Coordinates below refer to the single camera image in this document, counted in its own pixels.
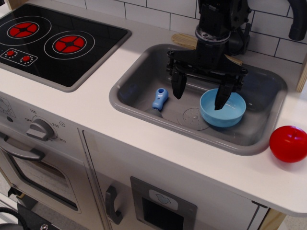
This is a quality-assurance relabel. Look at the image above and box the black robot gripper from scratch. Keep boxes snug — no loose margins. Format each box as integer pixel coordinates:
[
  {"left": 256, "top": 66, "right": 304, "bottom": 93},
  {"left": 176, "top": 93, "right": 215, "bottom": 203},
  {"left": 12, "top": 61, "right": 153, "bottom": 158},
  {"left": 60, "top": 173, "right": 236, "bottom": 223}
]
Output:
[{"left": 166, "top": 25, "right": 248, "bottom": 110}]

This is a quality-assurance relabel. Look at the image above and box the blue grey toy spoon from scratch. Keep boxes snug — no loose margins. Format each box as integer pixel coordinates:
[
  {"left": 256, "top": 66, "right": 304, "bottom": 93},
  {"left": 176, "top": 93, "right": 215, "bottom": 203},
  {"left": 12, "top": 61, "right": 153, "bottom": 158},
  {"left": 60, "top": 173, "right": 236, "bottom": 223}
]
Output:
[{"left": 146, "top": 88, "right": 169, "bottom": 118}]

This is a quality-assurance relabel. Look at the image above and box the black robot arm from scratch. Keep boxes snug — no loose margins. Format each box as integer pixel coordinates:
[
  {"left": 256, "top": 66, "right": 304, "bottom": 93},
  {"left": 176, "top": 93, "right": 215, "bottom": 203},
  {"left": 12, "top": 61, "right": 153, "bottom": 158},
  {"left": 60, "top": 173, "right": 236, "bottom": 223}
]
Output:
[{"left": 166, "top": 0, "right": 250, "bottom": 110}]

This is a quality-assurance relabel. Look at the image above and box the light blue plastic bowl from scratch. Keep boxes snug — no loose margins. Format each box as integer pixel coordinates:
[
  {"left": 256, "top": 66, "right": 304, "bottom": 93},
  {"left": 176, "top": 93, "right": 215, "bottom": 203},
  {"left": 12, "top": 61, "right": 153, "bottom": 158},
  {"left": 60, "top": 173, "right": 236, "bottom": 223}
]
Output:
[{"left": 200, "top": 89, "right": 246, "bottom": 127}]

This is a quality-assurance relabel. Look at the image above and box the grey toy sink basin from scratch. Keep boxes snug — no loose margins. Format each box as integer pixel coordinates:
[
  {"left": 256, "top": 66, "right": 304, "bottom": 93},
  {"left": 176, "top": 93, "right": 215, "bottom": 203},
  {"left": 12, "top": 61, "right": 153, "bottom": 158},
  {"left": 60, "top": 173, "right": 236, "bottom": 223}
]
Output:
[{"left": 109, "top": 44, "right": 287, "bottom": 156}]

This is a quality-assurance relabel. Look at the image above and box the wooden spatula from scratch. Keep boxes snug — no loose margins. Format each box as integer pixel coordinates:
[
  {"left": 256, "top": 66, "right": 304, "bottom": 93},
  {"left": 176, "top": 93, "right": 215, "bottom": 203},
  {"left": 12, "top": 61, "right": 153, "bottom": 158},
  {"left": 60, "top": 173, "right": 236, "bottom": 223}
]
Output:
[{"left": 171, "top": 33, "right": 243, "bottom": 66}]

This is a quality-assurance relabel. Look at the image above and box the red toy apple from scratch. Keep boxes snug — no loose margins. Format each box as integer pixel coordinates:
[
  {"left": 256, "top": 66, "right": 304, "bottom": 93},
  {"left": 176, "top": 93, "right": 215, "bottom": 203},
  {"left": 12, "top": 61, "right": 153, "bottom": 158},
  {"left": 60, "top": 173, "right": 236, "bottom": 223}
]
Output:
[{"left": 269, "top": 126, "right": 307, "bottom": 163}]

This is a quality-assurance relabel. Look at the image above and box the dark grey faucet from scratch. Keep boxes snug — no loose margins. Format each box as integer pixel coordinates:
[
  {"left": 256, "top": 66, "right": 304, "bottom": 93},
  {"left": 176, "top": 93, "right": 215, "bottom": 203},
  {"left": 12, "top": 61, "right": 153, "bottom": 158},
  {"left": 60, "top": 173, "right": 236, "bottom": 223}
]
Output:
[{"left": 288, "top": 0, "right": 307, "bottom": 41}]

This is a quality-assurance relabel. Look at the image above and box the grey dispenser panel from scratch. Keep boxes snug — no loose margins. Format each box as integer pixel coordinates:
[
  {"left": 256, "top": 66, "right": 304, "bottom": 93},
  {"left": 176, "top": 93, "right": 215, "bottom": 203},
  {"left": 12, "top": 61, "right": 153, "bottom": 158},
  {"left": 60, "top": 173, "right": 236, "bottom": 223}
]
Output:
[{"left": 130, "top": 177, "right": 198, "bottom": 230}]

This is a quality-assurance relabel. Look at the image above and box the black toy stovetop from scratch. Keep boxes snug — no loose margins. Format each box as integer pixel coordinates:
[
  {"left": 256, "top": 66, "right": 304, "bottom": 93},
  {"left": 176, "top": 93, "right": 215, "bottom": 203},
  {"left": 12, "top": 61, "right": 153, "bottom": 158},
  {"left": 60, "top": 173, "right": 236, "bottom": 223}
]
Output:
[{"left": 0, "top": 3, "right": 131, "bottom": 92}]

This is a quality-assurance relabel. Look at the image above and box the grey oven knob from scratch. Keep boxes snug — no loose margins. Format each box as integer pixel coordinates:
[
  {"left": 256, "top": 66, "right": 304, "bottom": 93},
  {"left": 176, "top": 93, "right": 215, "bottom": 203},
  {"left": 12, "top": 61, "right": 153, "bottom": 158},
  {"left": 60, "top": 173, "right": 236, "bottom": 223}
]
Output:
[{"left": 26, "top": 119, "right": 55, "bottom": 141}]

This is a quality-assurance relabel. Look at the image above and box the toy oven door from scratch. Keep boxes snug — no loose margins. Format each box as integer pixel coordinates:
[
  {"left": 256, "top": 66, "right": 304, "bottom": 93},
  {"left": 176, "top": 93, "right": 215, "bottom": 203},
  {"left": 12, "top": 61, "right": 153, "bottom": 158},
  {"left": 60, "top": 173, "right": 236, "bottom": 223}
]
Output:
[{"left": 0, "top": 135, "right": 105, "bottom": 230}]

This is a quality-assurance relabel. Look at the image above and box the grey cabinet door handle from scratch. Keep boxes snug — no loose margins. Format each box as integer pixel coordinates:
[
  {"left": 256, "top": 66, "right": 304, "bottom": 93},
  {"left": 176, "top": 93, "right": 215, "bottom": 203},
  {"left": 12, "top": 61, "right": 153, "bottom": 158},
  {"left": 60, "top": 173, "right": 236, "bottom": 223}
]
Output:
[{"left": 105, "top": 186, "right": 123, "bottom": 225}]

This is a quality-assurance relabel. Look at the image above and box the grey oven door handle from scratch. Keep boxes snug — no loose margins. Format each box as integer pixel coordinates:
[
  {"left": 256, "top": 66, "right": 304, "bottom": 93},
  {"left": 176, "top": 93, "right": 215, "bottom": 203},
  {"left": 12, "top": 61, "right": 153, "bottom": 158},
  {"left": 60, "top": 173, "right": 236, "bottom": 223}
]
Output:
[{"left": 0, "top": 133, "right": 45, "bottom": 161}]

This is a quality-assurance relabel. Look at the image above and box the black cable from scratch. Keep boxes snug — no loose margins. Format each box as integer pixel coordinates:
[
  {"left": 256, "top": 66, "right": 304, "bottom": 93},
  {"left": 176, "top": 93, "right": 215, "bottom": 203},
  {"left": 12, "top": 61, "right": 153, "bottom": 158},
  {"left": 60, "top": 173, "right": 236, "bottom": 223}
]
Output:
[{"left": 0, "top": 207, "right": 31, "bottom": 230}]

